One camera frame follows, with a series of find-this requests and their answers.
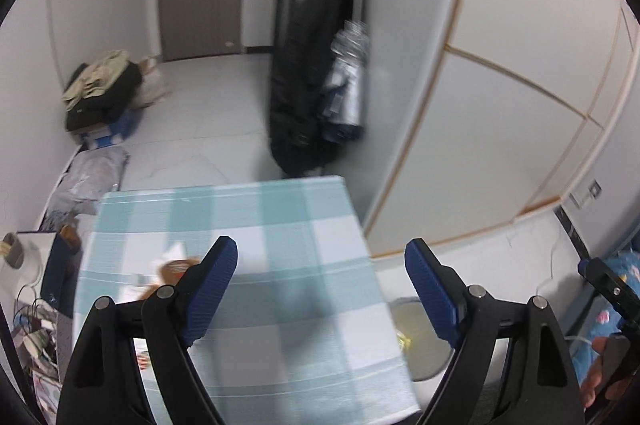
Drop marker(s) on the navy blue panel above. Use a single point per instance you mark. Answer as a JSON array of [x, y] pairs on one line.
[[57, 275]]

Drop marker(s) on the wall socket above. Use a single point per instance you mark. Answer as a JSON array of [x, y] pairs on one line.
[[588, 192]]

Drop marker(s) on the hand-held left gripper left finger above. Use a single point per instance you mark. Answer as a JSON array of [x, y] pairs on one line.
[[212, 295]]

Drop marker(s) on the small wooden block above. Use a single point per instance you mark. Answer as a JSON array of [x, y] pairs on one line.
[[69, 237]]

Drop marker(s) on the beige tote bag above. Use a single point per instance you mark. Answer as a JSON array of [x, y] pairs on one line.
[[152, 82]]

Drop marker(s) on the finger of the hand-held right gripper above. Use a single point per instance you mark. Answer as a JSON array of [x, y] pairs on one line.
[[612, 287]]

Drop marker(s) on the person's right hand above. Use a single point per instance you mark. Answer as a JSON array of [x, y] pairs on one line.
[[590, 387]]

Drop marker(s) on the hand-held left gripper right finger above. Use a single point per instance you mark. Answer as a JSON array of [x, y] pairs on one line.
[[432, 295]]

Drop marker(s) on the grey plastic mailing bag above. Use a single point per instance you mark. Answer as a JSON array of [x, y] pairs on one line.
[[92, 175]]

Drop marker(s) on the grey speckled box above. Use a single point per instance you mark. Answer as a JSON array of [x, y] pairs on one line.
[[40, 355]]

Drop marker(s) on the blue cardboard box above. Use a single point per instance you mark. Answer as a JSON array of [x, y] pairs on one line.
[[115, 130]]

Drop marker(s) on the black hanging coat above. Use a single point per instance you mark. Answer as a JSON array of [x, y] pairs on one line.
[[300, 80]]

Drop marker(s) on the brown snack wrapper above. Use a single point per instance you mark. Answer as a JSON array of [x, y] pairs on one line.
[[172, 270]]

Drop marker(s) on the teal checked tablecloth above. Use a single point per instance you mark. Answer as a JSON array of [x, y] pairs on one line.
[[300, 255]]

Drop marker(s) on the silver folded umbrella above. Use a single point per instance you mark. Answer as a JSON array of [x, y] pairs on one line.
[[347, 80]]

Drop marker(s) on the beige clothing pile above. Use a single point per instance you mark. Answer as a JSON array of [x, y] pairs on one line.
[[97, 75]]

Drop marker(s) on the white side table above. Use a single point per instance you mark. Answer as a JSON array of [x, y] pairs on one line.
[[35, 240]]

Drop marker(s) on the round bin with yellowish liner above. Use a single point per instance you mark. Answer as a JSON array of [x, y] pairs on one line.
[[425, 355]]

